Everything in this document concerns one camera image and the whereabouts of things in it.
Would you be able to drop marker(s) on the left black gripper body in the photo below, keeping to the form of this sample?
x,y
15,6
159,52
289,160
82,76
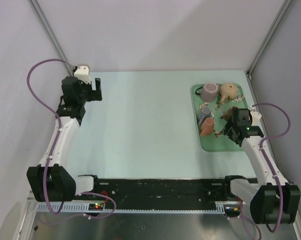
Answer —
x,y
88,94

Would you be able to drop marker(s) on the small blue-grey cup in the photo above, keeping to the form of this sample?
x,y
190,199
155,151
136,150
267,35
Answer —
x,y
205,113

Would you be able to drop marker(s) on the mauve upside-down mug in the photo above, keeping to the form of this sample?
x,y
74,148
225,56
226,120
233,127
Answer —
x,y
209,92

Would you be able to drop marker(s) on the tan ceramic teapot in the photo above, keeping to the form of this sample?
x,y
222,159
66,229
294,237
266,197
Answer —
x,y
227,91

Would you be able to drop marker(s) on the left aluminium frame post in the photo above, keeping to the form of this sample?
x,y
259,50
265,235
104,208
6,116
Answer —
x,y
43,21

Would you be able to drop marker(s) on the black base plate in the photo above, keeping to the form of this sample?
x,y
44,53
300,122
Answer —
x,y
162,194

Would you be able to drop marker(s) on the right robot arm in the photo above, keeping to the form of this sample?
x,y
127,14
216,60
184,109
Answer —
x,y
273,200

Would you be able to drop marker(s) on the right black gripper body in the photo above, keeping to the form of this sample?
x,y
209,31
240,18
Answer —
x,y
230,135

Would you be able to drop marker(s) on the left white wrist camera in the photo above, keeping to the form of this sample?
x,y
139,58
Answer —
x,y
83,74

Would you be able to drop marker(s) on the aluminium frame post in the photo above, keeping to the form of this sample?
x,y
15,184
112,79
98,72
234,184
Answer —
x,y
271,33
43,21

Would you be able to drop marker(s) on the salmon pink mug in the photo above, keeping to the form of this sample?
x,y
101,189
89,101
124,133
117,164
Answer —
x,y
207,127

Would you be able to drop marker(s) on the brown striped cup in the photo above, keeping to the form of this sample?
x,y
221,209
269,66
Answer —
x,y
228,114

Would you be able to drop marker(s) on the small circuit board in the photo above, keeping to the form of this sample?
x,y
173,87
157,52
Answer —
x,y
96,206

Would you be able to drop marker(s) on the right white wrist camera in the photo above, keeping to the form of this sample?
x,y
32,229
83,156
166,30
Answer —
x,y
256,116

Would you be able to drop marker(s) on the green floral tray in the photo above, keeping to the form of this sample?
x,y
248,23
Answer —
x,y
218,111

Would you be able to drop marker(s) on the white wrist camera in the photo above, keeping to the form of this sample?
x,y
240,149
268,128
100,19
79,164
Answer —
x,y
256,116
83,74

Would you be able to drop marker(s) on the grey cable duct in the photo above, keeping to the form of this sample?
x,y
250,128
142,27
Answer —
x,y
80,207

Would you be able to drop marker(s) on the right aluminium frame post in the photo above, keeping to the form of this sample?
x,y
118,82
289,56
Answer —
x,y
271,33

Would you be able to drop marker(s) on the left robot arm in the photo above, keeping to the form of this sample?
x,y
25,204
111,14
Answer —
x,y
50,179

